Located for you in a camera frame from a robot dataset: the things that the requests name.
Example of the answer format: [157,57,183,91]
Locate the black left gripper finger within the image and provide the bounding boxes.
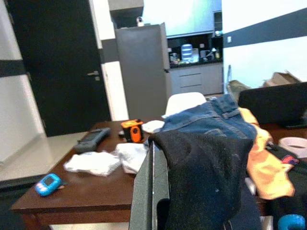
[129,140,170,230]

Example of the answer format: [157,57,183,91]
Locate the white sock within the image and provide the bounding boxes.
[114,143,150,174]

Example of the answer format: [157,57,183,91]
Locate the orange black tape measure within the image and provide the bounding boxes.
[119,118,145,144]

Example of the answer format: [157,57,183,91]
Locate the small white cloth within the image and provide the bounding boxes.
[141,119,166,134]

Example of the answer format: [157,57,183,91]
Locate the grey handheld remote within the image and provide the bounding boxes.
[72,127,112,154]

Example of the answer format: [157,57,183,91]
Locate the brown wooden table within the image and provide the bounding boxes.
[10,119,307,230]

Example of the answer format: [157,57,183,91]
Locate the blue handheld toy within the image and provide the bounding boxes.
[35,172,63,197]

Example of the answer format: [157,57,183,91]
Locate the white plastic chair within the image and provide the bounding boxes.
[164,92,207,120]

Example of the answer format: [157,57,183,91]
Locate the blue jeans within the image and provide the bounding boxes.
[161,93,258,142]

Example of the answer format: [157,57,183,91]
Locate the grey refrigerator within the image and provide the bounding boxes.
[114,22,172,121]

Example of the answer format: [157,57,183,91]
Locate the grey kitchen cabinet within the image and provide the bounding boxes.
[168,62,224,96]

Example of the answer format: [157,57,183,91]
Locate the orange garment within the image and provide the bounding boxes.
[238,107,296,201]

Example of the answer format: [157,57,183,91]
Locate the olive green bag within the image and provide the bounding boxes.
[226,80,253,103]

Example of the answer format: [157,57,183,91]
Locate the blue round plastic object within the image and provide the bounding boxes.
[277,214,307,230]

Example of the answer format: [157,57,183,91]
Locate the stacked clear containers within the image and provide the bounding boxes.
[180,43,193,62]

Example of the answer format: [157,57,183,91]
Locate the pale tape roll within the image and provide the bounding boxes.
[279,136,307,159]

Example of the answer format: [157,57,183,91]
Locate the black garment red print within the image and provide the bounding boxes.
[262,143,307,230]

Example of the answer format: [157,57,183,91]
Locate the black laptop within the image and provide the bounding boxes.
[237,81,307,130]

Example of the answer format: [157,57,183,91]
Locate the black door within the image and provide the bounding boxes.
[6,0,113,138]

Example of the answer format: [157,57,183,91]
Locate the open cardboard box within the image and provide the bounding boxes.
[262,70,303,89]

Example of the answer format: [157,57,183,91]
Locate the white upper kitchen cabinet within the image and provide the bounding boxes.
[141,0,223,38]

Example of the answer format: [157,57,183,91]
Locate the silver door handle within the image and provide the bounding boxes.
[86,70,101,81]

